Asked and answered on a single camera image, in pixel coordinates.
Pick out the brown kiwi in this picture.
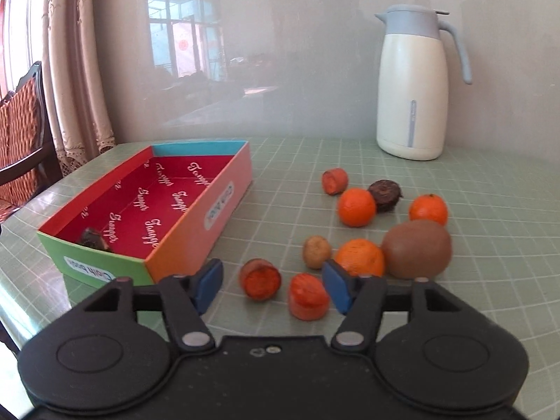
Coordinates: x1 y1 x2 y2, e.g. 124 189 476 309
381 220 453 279

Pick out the orange carrot piece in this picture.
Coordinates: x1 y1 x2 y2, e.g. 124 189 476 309
288 273 330 321
321 168 348 195
238 258 282 301

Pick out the dark dried fruit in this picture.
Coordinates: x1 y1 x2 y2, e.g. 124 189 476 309
367 179 403 212
79 227 112 252

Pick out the orange mandarin front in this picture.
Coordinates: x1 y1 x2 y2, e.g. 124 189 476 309
334 239 385 277

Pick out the orange mandarin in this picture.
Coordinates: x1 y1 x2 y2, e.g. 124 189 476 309
408 194 449 226
334 239 385 277
337 188 377 228

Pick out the small brown potato-like fruit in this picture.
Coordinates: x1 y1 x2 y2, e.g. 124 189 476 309
302 235 332 269

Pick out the orange mandarin middle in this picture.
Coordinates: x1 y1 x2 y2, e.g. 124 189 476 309
337 188 377 228

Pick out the colourful cardboard box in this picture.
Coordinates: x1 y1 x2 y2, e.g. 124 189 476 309
38 140 252 288

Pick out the dark dried fruit in box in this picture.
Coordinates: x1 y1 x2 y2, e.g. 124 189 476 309
79 227 112 252

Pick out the orange mandarin right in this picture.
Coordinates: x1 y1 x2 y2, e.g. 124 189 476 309
408 194 449 226

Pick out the green grid tablecloth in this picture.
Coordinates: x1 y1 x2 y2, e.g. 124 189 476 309
18 139 559 419

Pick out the beige curtain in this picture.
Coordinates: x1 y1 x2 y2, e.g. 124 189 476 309
35 0 116 175

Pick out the white thermos jug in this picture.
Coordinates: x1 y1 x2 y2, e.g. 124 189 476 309
376 4 473 161

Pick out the wooden sofa with red cushion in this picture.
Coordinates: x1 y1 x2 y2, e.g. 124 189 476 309
1 62 63 221

